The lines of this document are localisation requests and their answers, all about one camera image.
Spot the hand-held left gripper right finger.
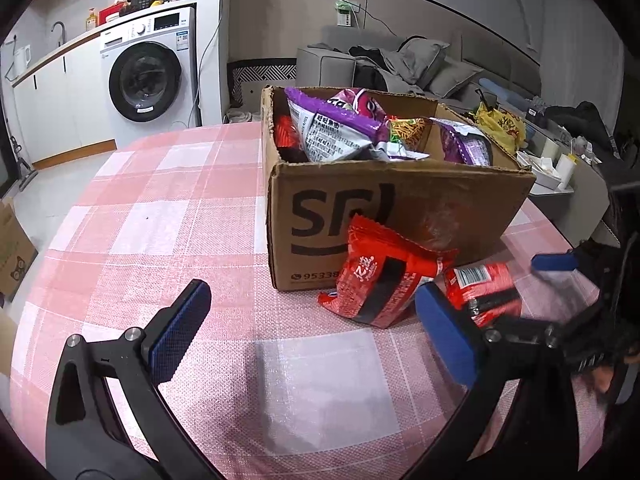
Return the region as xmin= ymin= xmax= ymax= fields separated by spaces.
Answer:
xmin=405 ymin=282 xmax=596 ymax=480

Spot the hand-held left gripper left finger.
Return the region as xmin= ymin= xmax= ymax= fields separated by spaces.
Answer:
xmin=45 ymin=280 xmax=223 ymax=480

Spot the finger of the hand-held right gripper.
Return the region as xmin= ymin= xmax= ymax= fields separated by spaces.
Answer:
xmin=531 ymin=250 xmax=601 ymax=281

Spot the red black-striped snack packet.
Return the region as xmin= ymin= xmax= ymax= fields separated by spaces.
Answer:
xmin=442 ymin=261 xmax=523 ymax=328
xmin=318 ymin=214 xmax=458 ymax=330

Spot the brown cardboard box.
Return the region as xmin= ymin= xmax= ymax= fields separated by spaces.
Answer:
xmin=260 ymin=85 xmax=537 ymax=292

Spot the purple snack packet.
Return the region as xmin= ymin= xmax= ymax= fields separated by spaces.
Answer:
xmin=431 ymin=116 xmax=496 ymax=167

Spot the orange noodle snack bag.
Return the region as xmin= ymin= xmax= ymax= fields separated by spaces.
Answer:
xmin=387 ymin=116 xmax=433 ymax=153

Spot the red cone snack bag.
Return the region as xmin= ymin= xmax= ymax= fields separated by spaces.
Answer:
xmin=274 ymin=114 xmax=303 ymax=162

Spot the large silver purple snack bag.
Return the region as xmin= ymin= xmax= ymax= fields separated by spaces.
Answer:
xmin=285 ymin=86 xmax=431 ymax=163

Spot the dark purple round-print snack bag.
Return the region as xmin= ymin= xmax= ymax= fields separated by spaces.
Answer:
xmin=327 ymin=87 xmax=388 ymax=126

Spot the person's right hand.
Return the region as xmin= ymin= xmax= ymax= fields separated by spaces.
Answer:
xmin=582 ymin=360 xmax=623 ymax=406

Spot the grey coffee table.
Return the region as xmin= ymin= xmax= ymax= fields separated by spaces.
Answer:
xmin=517 ymin=110 xmax=618 ymax=251

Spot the white tray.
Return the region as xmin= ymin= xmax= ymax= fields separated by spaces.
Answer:
xmin=520 ymin=150 xmax=576 ymax=191

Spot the pink checked tablecloth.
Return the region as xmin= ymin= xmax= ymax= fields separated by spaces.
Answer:
xmin=10 ymin=121 xmax=616 ymax=480

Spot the yellow plastic bag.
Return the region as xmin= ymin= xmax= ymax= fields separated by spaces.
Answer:
xmin=472 ymin=90 xmax=527 ymax=156

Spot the dark clothes pile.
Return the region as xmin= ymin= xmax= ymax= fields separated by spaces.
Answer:
xmin=542 ymin=101 xmax=621 ymax=151

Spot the bear-print cardboard box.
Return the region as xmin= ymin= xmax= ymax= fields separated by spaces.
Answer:
xmin=0 ymin=197 xmax=38 ymax=301

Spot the grey pillow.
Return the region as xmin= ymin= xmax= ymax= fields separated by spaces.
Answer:
xmin=430 ymin=55 xmax=483 ymax=98

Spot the grey clothes pile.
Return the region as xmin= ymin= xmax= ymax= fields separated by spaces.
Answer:
xmin=350 ymin=35 xmax=451 ymax=93

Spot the white counter cabinet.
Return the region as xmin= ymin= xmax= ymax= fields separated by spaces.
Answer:
xmin=11 ymin=25 xmax=118 ymax=166

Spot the black white patterned basket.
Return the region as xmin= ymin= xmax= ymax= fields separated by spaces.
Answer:
xmin=227 ymin=57 xmax=298 ymax=111

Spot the white washing machine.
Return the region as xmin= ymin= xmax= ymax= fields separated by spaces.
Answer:
xmin=97 ymin=2 xmax=201 ymax=148

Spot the grey sofa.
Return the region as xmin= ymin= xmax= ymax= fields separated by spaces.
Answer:
xmin=295 ymin=25 xmax=543 ymax=111

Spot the white electric kettle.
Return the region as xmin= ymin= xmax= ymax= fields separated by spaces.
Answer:
xmin=11 ymin=45 xmax=32 ymax=76

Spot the white cable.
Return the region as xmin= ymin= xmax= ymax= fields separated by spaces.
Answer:
xmin=192 ymin=10 xmax=223 ymax=126

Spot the green wall outlet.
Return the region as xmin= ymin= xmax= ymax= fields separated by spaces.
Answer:
xmin=335 ymin=0 xmax=361 ymax=28

